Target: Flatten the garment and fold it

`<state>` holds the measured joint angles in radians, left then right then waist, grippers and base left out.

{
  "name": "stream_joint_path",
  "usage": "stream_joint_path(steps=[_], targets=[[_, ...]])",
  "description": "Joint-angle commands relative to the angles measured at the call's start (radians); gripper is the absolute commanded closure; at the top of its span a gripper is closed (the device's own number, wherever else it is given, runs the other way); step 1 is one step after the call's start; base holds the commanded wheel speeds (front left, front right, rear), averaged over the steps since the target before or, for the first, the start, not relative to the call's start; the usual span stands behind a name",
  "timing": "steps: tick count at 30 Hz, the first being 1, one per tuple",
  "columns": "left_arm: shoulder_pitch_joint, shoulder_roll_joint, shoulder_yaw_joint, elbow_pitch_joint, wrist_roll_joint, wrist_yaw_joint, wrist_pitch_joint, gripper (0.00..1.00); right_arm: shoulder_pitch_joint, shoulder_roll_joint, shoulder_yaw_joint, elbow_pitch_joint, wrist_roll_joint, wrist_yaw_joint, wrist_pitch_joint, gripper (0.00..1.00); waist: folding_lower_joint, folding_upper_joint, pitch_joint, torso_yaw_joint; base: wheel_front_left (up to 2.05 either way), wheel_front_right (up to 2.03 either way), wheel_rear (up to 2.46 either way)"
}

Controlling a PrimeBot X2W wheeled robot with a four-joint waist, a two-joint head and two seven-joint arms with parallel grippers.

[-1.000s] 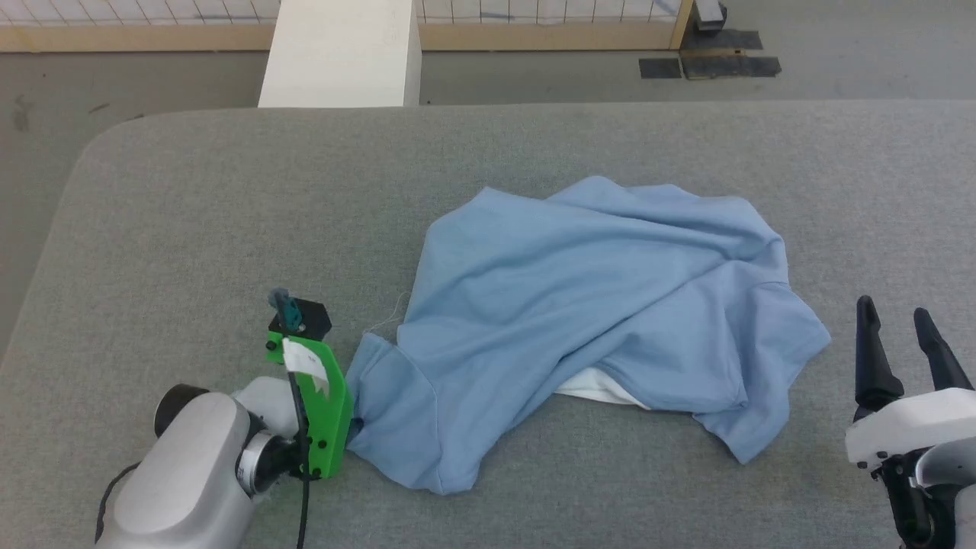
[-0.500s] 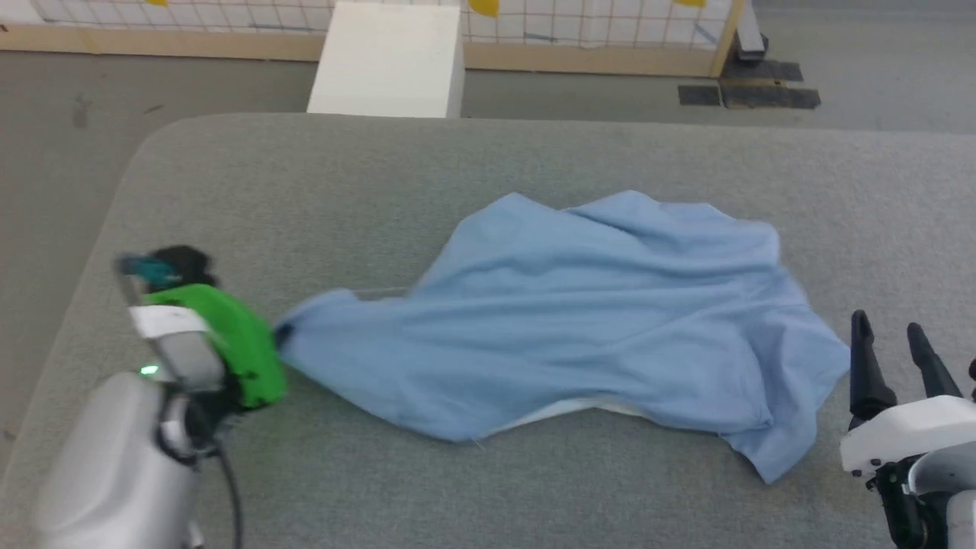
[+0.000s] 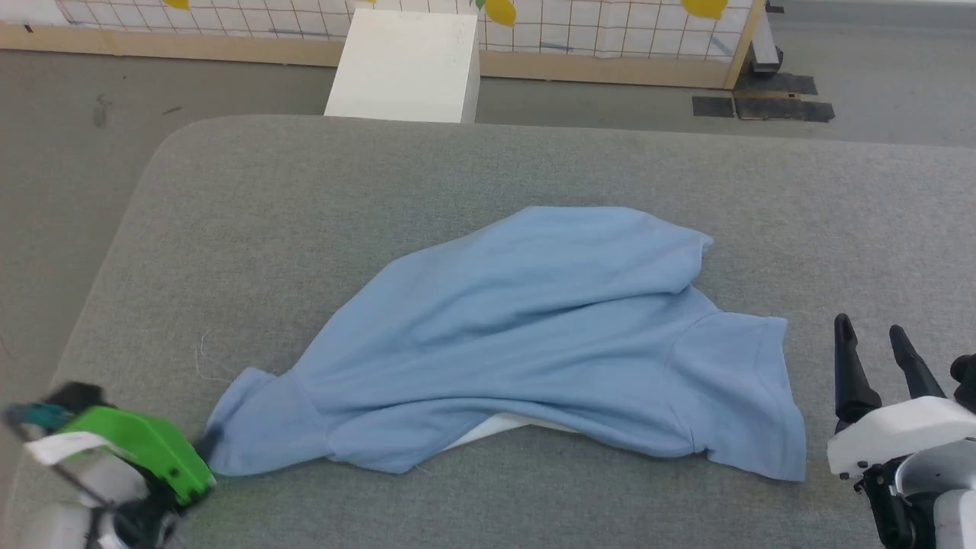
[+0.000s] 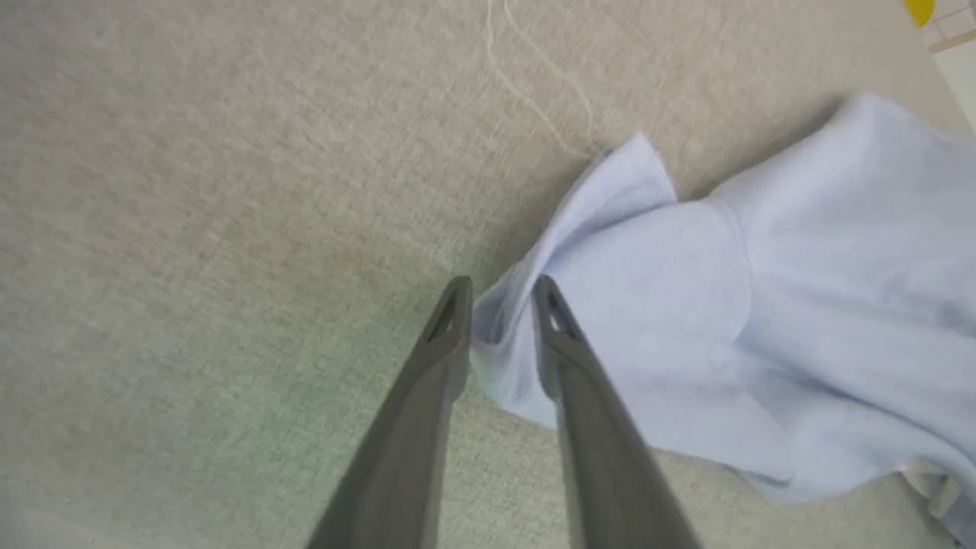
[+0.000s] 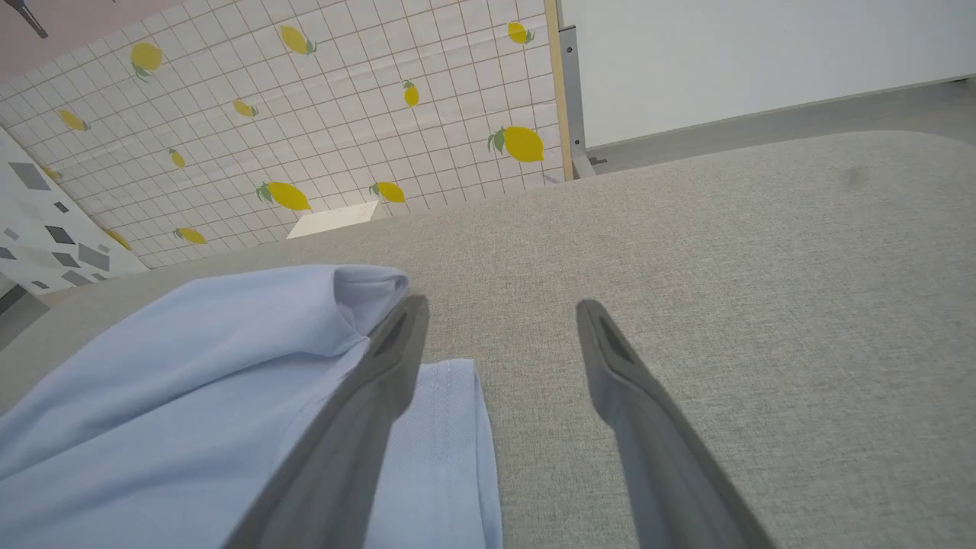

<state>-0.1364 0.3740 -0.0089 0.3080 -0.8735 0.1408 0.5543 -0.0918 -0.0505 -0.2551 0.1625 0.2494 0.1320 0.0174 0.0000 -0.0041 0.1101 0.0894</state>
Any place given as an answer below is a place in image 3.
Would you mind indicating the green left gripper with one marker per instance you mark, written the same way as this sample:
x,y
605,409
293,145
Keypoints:
x,y
145,446

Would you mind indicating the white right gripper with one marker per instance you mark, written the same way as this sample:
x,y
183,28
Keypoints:
x,y
892,431

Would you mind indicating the blue and white shirt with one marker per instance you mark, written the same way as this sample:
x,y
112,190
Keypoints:
x,y
534,320

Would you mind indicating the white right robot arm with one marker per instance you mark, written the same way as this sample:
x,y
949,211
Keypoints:
x,y
938,473

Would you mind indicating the grey fabric sofa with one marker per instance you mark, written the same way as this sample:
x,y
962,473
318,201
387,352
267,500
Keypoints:
x,y
305,229

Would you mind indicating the long black floor tape patch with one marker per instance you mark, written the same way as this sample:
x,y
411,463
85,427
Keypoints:
x,y
785,110

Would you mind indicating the small black floor tape patch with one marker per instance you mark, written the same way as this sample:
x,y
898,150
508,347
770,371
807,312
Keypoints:
x,y
713,107

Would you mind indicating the metal partition foot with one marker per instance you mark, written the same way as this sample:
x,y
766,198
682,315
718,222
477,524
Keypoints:
x,y
765,53

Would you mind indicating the white box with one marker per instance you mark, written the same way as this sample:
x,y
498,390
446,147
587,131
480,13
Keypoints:
x,y
404,69

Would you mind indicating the lemon print grid cloth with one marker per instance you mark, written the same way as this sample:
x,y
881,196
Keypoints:
x,y
610,27

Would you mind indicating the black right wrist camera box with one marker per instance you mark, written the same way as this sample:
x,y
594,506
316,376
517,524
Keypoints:
x,y
967,381

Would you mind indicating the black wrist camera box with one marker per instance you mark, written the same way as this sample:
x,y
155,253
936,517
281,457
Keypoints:
x,y
967,381
76,395

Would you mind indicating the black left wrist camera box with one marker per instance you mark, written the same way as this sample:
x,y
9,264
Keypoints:
x,y
76,395

